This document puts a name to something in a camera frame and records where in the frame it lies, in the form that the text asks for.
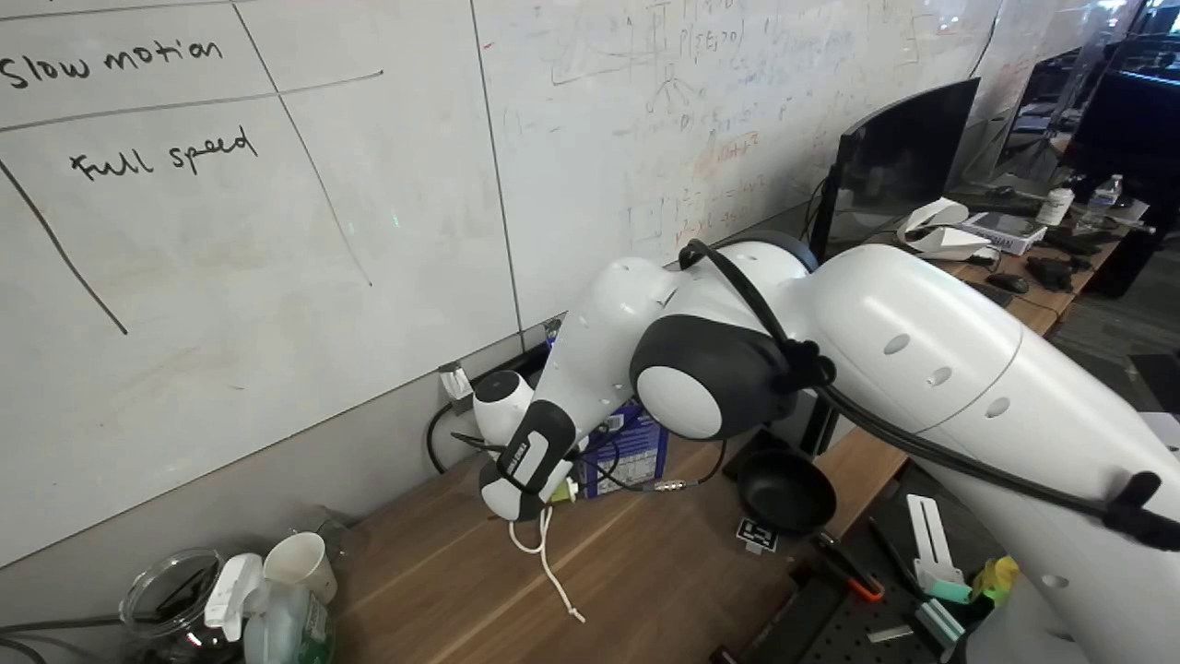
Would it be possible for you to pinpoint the black computer monitor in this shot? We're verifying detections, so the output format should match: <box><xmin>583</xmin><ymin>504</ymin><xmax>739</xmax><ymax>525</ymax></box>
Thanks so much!
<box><xmin>811</xmin><ymin>79</ymin><xmax>977</xmax><ymax>255</ymax></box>

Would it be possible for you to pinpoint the thin white rope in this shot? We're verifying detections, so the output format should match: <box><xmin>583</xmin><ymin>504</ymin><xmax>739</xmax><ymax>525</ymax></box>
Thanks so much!
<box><xmin>506</xmin><ymin>504</ymin><xmax>589</xmax><ymax>627</ymax></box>

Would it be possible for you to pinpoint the blue cardboard box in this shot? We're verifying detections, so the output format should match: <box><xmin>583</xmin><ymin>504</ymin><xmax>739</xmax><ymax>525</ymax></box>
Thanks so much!
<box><xmin>574</xmin><ymin>403</ymin><xmax>667</xmax><ymax>498</ymax></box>

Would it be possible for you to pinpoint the black clamp orange handle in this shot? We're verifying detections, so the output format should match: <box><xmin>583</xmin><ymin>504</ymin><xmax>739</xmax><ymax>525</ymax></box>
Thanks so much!
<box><xmin>811</xmin><ymin>531</ymin><xmax>886</xmax><ymax>606</ymax></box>

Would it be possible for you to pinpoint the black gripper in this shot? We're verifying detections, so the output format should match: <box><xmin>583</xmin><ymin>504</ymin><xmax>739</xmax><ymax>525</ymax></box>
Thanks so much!
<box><xmin>479</xmin><ymin>398</ymin><xmax>580</xmax><ymax>521</ymax></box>

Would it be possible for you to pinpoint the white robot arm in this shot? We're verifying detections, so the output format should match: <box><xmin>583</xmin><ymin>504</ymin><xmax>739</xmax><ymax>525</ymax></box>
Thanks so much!
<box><xmin>479</xmin><ymin>240</ymin><xmax>1180</xmax><ymax>664</ymax></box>

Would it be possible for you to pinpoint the white paper cup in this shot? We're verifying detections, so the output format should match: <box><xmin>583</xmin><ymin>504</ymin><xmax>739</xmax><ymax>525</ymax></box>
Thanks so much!
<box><xmin>263</xmin><ymin>531</ymin><xmax>339</xmax><ymax>603</ymax></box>

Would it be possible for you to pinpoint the black power strip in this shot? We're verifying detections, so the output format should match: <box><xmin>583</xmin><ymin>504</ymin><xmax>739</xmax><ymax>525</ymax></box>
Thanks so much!
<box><xmin>439</xmin><ymin>347</ymin><xmax>551</xmax><ymax>403</ymax></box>

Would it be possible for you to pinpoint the clear glass jar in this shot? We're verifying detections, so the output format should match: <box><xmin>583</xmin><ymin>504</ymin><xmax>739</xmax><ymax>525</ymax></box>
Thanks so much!
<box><xmin>119</xmin><ymin>550</ymin><xmax>225</xmax><ymax>642</ymax></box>

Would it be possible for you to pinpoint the black frying pan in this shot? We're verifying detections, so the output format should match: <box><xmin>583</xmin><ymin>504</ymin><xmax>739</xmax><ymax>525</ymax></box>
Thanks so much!
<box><xmin>726</xmin><ymin>435</ymin><xmax>836</xmax><ymax>540</ymax></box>

